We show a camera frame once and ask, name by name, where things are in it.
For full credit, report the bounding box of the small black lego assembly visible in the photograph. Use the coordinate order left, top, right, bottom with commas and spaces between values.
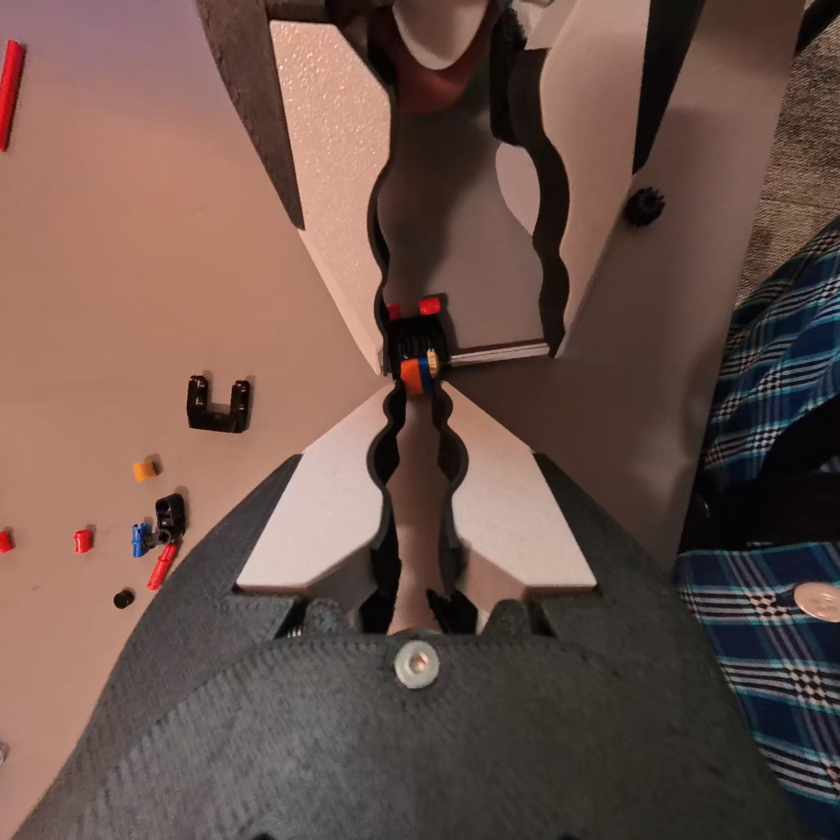
386, 295, 454, 398

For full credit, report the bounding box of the long red lego axle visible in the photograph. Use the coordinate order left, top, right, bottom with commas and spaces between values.
0, 39, 27, 153

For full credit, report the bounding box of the red lego axle pin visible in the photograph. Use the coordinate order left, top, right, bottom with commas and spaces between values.
147, 543, 178, 592

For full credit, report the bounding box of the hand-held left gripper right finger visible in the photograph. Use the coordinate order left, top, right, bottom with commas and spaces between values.
428, 384, 599, 634

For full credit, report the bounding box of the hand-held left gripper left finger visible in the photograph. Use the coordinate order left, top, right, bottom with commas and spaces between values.
235, 384, 404, 634

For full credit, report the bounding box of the small black lego gear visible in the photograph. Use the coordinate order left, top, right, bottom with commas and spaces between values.
623, 187, 667, 227

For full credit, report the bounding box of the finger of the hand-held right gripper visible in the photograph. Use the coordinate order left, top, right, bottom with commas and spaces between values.
533, 10, 651, 360
269, 20, 396, 378

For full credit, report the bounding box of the person in blue plaid shirt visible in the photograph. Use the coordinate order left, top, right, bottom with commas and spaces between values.
672, 217, 840, 840

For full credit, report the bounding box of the black u-shaped lego frame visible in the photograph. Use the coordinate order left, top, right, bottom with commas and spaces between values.
187, 375, 252, 434

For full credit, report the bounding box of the black shoulder strap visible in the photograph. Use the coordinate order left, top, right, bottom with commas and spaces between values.
682, 453, 840, 572

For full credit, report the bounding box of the black angled lego connector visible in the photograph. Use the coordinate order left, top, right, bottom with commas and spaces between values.
153, 493, 186, 547

